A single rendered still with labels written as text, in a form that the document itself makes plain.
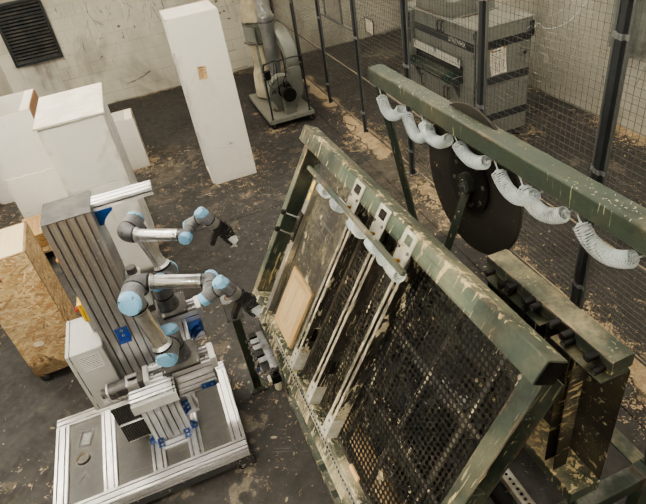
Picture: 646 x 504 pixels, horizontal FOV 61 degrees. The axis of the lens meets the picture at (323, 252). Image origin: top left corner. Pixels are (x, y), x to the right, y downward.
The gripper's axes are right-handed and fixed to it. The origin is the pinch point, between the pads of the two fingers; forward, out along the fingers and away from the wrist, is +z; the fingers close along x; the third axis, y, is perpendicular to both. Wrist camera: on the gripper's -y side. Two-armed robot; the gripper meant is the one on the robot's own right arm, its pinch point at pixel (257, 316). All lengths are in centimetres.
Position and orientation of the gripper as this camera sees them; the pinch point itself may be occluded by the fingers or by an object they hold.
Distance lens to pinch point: 305.3
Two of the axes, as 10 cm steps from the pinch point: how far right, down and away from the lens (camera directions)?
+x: -3.4, -5.2, 7.8
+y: 7.6, -6.4, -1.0
